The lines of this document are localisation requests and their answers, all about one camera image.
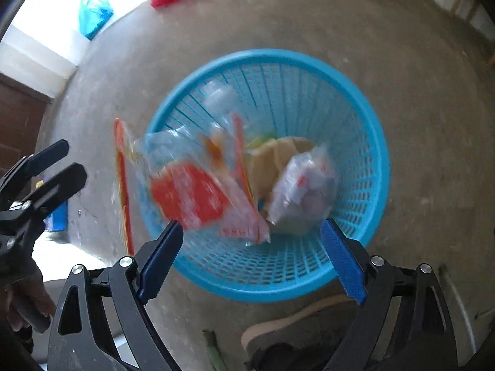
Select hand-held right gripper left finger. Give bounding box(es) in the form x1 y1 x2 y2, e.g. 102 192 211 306
48 220 184 371

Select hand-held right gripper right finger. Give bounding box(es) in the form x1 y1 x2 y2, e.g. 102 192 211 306
320 218 455 371

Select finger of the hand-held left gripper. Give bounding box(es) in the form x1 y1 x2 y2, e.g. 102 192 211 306
10 162 88 236
0 139 70 198

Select clear red print plastic bag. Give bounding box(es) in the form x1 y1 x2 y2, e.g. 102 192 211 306
114 118 271 256

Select brown paper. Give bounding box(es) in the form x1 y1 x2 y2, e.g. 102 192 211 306
247 136 318 202

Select blue plastic mesh basket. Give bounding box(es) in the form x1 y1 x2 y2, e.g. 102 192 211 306
140 49 390 303

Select person's left hand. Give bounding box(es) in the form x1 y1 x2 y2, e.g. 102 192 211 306
0 267 57 333

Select small blue object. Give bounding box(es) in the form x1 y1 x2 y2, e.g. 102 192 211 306
43 197 69 233

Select brown wooden door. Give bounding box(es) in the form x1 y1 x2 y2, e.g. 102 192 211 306
0 71 53 171

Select crumpled clear plastic bag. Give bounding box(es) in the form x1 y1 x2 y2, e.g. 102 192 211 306
267 145 339 227

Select beige slipper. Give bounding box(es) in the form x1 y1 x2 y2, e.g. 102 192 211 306
240 294 356 356

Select green stick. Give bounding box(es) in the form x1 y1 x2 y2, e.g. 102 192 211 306
203 329 230 371

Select blue plastic bag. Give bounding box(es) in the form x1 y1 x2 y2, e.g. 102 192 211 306
78 0 114 40

